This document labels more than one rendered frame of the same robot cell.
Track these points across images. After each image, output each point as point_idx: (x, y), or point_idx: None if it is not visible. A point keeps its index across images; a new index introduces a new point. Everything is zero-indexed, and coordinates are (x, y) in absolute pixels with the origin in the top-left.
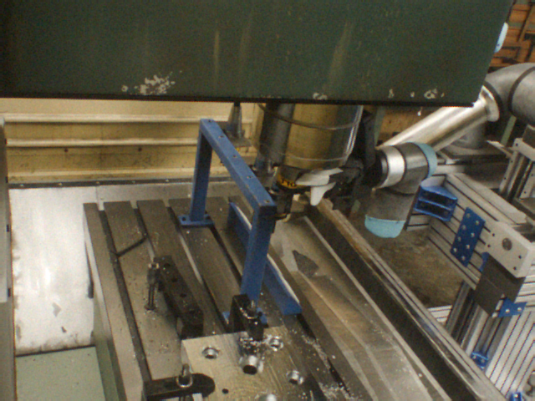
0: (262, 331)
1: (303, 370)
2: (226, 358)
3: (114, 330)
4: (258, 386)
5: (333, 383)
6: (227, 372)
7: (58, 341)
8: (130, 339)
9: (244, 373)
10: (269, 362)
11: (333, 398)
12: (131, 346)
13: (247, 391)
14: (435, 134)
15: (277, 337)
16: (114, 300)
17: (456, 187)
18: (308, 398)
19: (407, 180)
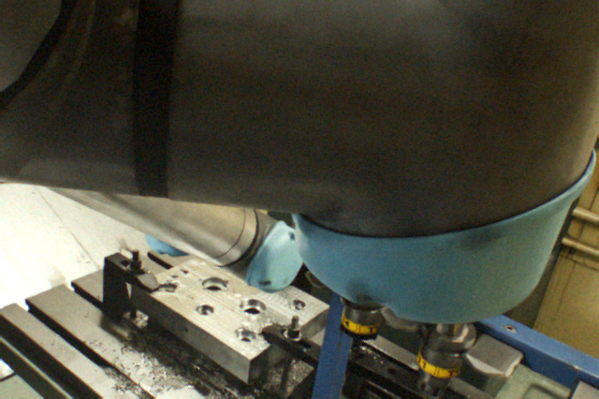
0: (266, 331)
1: (200, 318)
2: (278, 303)
3: (416, 357)
4: (232, 292)
5: (161, 396)
6: (267, 294)
7: None
8: (392, 355)
9: (253, 298)
10: (238, 314)
11: (154, 377)
12: (384, 349)
13: (239, 287)
14: None
15: (249, 342)
16: (461, 388)
17: None
18: (182, 297)
19: None
